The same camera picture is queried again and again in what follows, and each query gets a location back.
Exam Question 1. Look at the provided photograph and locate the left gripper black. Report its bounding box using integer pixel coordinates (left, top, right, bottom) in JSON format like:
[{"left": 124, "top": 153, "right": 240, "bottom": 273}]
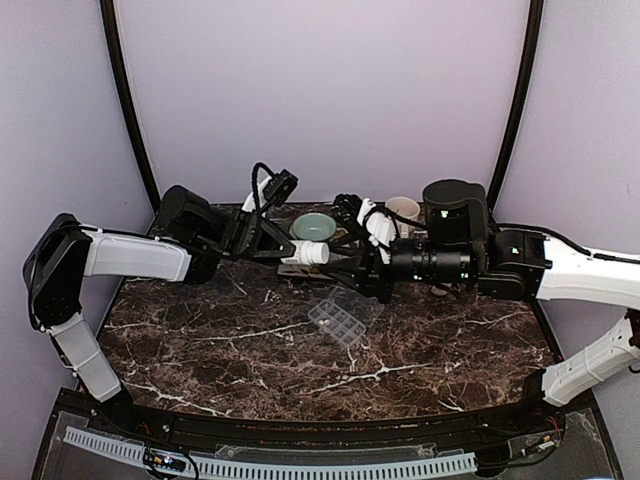
[{"left": 198, "top": 205, "right": 310, "bottom": 266}]

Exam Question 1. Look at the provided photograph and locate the small white pill bottle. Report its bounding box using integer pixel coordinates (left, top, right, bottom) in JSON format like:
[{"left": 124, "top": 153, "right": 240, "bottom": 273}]
[{"left": 281, "top": 240, "right": 330, "bottom": 266}]

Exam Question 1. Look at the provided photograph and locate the clear plastic pill organizer box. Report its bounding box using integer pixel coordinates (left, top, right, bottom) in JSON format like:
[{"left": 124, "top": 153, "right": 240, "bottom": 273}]
[{"left": 307, "top": 286, "right": 384, "bottom": 348}]

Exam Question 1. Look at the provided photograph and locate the orange pill bottle grey cap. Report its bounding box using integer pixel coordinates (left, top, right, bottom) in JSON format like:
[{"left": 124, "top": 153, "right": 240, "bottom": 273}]
[{"left": 430, "top": 286, "right": 448, "bottom": 297}]

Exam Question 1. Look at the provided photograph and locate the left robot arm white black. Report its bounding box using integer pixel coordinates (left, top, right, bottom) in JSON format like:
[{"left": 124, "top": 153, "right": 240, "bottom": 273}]
[{"left": 23, "top": 180, "right": 295, "bottom": 436}]

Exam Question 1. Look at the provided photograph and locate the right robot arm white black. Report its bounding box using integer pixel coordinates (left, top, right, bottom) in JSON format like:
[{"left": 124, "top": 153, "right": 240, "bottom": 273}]
[{"left": 318, "top": 179, "right": 639, "bottom": 434}]

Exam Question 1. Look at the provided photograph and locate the square floral ceramic plate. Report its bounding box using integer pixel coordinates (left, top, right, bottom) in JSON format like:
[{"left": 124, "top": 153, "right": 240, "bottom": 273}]
[{"left": 277, "top": 227, "right": 360, "bottom": 281}]

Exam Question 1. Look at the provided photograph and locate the green ceramic bowl on plate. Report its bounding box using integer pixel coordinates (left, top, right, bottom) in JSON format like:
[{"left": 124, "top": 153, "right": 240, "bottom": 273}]
[{"left": 290, "top": 212, "right": 337, "bottom": 242}]

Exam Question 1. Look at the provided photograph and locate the beige ceramic mug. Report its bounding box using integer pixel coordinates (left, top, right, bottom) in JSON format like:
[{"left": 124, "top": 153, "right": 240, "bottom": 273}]
[{"left": 385, "top": 196, "right": 421, "bottom": 238}]

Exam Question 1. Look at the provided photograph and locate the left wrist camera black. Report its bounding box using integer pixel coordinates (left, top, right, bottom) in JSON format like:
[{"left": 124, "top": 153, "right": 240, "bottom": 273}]
[{"left": 263, "top": 169, "right": 299, "bottom": 207}]

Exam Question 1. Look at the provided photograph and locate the white slotted cable duct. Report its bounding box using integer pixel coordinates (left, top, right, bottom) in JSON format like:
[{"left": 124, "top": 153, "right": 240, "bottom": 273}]
[{"left": 62, "top": 427, "right": 478, "bottom": 479}]

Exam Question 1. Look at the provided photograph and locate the black front table rail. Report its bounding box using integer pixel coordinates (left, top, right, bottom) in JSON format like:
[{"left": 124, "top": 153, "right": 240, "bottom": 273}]
[{"left": 69, "top": 392, "right": 566, "bottom": 450}]

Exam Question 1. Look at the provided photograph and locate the left black frame post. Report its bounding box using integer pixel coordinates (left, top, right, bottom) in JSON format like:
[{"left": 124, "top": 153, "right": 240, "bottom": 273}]
[{"left": 99, "top": 0, "right": 160, "bottom": 213}]

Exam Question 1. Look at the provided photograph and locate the black frame post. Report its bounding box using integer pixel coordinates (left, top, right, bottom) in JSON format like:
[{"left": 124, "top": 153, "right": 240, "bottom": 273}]
[
  {"left": 487, "top": 0, "right": 545, "bottom": 210},
  {"left": 99, "top": 0, "right": 160, "bottom": 213}
]

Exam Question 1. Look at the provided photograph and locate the right black frame post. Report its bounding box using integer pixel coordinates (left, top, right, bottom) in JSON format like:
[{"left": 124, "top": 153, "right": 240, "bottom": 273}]
[{"left": 487, "top": 0, "right": 545, "bottom": 210}]

